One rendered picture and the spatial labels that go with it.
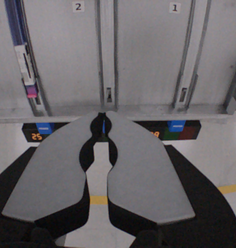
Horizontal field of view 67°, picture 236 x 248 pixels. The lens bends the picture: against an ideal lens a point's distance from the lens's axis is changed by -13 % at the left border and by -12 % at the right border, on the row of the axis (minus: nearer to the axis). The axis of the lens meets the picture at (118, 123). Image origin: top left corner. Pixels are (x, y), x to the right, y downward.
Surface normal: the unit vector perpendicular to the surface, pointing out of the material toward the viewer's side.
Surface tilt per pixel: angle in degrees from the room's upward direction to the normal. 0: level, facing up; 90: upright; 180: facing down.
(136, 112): 44
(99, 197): 0
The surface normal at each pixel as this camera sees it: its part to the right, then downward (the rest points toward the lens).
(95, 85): 0.03, 0.71
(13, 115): 0.00, -0.70
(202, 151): 0.02, -0.01
